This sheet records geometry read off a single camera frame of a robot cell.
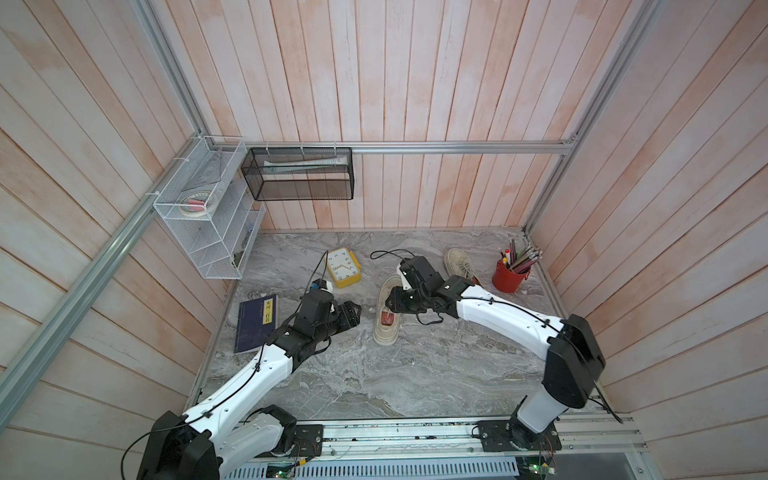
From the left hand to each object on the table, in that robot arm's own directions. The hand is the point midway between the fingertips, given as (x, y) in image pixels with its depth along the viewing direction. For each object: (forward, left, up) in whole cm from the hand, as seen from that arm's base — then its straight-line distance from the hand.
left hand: (353, 316), depth 82 cm
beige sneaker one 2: (+25, -35, -7) cm, 44 cm away
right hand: (+4, -10, +1) cm, 11 cm away
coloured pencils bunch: (+20, -53, 0) cm, 57 cm away
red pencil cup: (+18, -50, -7) cm, 54 cm away
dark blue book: (+5, +32, -12) cm, 35 cm away
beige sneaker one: (-2, -10, -8) cm, 13 cm away
